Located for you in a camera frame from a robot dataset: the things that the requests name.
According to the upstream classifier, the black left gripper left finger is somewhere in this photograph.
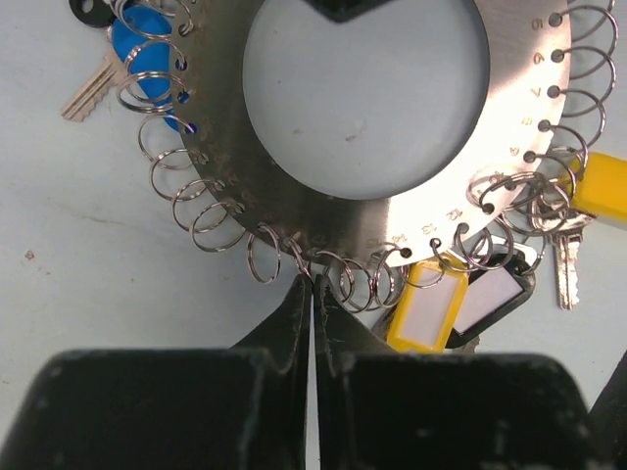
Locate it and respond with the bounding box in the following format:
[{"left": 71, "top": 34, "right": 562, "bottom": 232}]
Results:
[{"left": 1, "top": 276, "right": 312, "bottom": 469}]

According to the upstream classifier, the metal disc keyring organizer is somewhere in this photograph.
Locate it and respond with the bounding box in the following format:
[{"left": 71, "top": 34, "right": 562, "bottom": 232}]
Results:
[{"left": 117, "top": 0, "right": 621, "bottom": 314}]

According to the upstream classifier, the blue tag key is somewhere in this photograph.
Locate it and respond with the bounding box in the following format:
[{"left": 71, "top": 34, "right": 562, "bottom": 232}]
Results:
[{"left": 61, "top": 1, "right": 197, "bottom": 134}]

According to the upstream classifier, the black tag key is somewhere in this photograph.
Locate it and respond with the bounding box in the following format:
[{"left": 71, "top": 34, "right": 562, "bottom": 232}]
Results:
[{"left": 446, "top": 235, "right": 538, "bottom": 350}]

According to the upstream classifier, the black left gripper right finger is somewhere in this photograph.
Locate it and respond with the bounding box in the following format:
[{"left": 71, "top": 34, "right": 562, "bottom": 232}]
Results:
[{"left": 313, "top": 276, "right": 607, "bottom": 469}]

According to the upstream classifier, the yellow tag key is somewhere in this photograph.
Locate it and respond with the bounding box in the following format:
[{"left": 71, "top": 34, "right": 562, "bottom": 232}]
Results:
[
  {"left": 531, "top": 153, "right": 626, "bottom": 310},
  {"left": 385, "top": 255, "right": 469, "bottom": 353}
]

